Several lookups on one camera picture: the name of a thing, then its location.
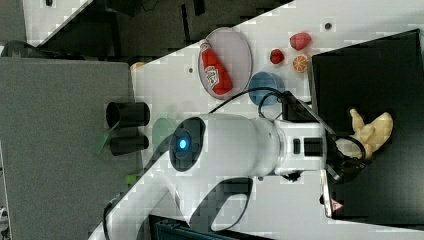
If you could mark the large black cylinder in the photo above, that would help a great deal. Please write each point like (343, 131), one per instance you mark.
(125, 115)

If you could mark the large pink strawberry toy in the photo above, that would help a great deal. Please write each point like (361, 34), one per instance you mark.
(300, 41)

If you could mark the orange slice toy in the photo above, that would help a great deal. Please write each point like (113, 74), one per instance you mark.
(300, 63)

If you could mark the bright green marker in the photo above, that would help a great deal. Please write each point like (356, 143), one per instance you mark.
(131, 179)

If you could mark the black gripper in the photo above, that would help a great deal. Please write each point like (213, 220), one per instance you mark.
(345, 157)

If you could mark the blue round bowl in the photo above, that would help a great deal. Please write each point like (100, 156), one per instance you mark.
(261, 82)

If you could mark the grey padded panel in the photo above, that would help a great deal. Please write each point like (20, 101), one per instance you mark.
(52, 115)

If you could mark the black steel toaster oven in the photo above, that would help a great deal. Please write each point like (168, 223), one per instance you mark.
(383, 75)

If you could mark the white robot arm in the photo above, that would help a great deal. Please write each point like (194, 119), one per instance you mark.
(208, 164)

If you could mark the small red strawberry toy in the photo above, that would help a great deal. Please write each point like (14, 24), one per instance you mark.
(276, 56)

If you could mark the red ketchup bottle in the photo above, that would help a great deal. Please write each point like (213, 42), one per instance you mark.
(216, 74)

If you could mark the small black cylinder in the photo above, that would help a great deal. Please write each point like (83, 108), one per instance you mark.
(125, 145)

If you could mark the yellow peeled banana toy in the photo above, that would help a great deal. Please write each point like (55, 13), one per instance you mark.
(371, 136)

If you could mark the green perforated colander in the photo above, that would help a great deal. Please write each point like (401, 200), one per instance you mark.
(162, 128)

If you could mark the grey round plate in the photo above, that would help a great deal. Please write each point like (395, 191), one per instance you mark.
(233, 50)

